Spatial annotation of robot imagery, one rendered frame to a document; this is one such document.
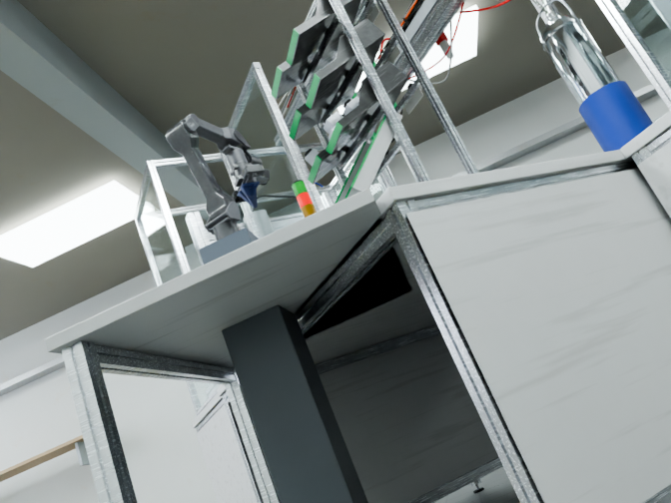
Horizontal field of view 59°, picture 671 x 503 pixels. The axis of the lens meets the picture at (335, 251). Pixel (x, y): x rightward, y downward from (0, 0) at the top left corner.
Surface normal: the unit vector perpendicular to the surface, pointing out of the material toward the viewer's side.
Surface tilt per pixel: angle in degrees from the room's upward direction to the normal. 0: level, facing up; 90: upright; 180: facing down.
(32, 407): 90
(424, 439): 90
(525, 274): 90
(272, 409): 90
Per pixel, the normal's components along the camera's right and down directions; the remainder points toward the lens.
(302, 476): -0.20, -0.25
